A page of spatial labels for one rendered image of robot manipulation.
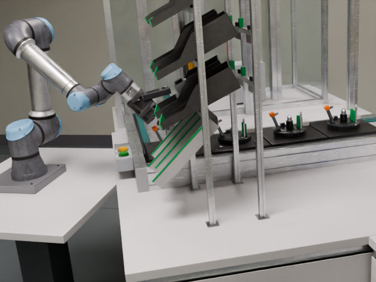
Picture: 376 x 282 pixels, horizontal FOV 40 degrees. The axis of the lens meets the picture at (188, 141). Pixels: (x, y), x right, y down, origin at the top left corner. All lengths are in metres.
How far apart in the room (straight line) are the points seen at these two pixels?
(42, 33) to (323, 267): 1.41
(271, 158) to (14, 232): 1.00
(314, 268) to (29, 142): 1.25
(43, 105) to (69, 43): 3.28
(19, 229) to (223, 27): 0.97
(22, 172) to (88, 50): 3.34
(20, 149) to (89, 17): 3.32
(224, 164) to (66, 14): 3.74
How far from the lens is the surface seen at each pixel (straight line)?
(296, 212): 1.80
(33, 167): 2.27
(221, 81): 1.61
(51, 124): 2.34
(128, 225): 1.79
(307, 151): 2.16
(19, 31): 2.16
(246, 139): 2.16
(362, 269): 1.73
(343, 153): 2.22
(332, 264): 1.67
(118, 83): 2.05
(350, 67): 3.00
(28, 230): 1.89
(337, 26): 4.89
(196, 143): 1.65
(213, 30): 1.59
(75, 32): 5.52
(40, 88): 2.30
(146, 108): 2.08
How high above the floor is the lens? 1.64
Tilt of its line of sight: 17 degrees down
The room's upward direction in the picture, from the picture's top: 5 degrees counter-clockwise
